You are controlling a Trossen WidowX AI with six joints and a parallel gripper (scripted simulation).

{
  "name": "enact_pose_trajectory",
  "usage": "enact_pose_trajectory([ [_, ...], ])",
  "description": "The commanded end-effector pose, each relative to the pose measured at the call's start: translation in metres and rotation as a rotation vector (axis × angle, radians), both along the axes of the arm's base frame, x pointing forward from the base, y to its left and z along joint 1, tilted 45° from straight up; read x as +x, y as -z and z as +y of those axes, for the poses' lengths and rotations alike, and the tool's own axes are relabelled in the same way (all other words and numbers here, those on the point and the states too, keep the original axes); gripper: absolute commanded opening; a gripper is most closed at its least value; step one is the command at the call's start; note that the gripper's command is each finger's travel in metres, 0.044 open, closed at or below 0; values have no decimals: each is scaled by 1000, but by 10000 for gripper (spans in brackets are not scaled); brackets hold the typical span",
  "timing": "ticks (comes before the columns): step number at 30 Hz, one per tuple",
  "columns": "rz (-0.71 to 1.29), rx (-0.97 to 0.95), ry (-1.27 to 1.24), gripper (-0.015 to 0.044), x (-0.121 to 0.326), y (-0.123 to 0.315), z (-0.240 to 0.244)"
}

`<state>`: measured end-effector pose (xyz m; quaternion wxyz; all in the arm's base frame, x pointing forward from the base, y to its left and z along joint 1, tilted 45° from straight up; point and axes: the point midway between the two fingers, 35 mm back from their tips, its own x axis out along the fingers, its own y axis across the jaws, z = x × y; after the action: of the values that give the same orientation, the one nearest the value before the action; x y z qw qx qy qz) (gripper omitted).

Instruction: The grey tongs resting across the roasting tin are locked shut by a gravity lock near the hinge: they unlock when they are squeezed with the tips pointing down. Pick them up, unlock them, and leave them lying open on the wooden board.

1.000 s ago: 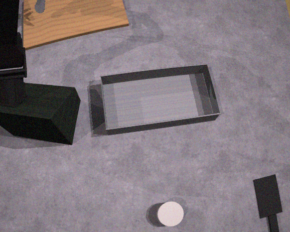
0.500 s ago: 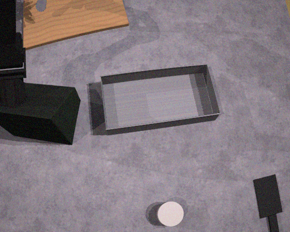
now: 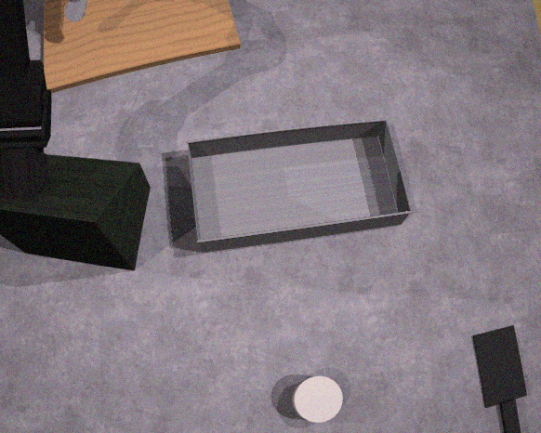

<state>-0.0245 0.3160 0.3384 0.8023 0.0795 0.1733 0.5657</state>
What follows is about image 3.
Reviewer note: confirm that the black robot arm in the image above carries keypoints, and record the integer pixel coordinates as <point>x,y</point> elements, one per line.
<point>24,102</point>

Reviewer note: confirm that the black spatula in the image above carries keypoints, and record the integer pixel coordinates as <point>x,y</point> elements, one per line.
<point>501,373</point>

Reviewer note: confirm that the wooden board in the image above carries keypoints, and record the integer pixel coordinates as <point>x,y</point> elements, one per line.
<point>119,36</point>

